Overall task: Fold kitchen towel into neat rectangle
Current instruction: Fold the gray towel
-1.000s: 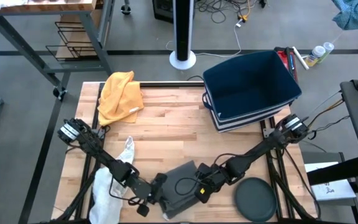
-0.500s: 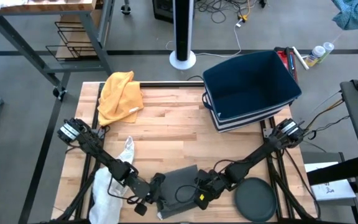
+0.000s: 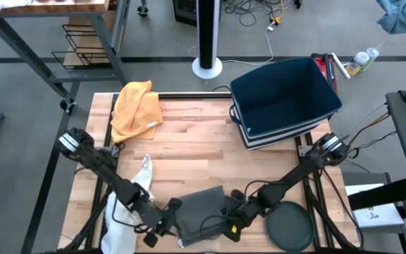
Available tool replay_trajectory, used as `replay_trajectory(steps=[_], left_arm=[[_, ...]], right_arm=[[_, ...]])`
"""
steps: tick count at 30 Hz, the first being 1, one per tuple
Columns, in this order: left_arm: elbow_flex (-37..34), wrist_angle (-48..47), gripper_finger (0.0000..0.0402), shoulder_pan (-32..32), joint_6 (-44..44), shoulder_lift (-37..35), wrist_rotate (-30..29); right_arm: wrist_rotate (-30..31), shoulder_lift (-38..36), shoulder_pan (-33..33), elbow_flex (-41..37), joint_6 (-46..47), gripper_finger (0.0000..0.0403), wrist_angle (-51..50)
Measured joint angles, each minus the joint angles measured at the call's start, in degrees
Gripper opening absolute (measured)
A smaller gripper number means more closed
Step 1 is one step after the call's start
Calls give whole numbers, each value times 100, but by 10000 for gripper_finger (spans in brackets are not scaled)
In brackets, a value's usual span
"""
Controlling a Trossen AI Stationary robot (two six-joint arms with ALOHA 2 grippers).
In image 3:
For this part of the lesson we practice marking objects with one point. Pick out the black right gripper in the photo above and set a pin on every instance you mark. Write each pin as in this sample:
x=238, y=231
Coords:
x=243, y=211

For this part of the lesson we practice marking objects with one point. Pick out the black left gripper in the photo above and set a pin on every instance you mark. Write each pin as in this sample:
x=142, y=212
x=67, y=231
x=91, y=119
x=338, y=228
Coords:
x=164, y=220

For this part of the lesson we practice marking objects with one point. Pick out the grey kitchen towel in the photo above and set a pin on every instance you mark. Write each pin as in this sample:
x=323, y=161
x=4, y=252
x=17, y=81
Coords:
x=199, y=211

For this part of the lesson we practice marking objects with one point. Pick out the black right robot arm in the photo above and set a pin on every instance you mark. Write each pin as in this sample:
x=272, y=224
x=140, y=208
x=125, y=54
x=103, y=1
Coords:
x=294, y=176

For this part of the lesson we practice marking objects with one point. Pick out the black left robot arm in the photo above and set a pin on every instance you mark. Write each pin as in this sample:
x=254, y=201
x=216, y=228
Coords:
x=118, y=183

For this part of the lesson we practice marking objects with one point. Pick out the white towel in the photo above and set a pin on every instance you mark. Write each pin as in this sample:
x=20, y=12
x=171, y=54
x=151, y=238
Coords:
x=122, y=240

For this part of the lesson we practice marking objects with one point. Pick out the orange towel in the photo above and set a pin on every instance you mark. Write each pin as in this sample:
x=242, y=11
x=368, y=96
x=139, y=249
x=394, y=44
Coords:
x=136, y=109

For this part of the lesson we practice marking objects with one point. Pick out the dark green round plate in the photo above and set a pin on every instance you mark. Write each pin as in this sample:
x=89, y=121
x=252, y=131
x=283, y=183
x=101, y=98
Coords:
x=291, y=229

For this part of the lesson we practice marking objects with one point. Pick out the navy white striped fabric bin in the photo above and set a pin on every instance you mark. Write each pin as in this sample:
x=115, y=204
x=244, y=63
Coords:
x=284, y=95

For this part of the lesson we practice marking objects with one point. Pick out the black aluminium crossbar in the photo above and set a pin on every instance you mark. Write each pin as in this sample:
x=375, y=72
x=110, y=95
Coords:
x=189, y=95

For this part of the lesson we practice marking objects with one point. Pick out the white paper box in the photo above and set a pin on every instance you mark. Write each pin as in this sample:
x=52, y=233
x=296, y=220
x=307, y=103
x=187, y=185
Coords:
x=379, y=218

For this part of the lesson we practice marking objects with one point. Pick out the black diagonal bar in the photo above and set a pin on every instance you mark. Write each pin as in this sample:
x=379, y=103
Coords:
x=382, y=194

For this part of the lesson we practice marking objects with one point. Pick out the black caster wheel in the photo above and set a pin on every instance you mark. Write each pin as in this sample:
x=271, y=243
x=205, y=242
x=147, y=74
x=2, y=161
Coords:
x=142, y=10
x=68, y=106

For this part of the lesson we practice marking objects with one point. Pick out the red black tool case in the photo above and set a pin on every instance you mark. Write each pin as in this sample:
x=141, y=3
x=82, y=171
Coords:
x=324, y=65

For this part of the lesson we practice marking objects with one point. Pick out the white tube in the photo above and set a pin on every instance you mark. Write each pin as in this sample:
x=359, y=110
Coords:
x=340, y=66

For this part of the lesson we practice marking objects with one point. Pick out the silver black tower fan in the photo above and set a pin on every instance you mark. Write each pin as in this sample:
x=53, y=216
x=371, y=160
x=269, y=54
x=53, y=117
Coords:
x=206, y=35

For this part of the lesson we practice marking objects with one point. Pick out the yellow label bottle white cap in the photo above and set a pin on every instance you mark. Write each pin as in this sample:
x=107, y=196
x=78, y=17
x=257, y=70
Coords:
x=358, y=63

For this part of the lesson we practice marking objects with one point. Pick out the green bottle white cap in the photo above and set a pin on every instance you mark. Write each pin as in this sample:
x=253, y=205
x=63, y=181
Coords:
x=372, y=54

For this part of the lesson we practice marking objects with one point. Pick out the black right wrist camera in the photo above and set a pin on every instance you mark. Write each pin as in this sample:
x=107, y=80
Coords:
x=234, y=234

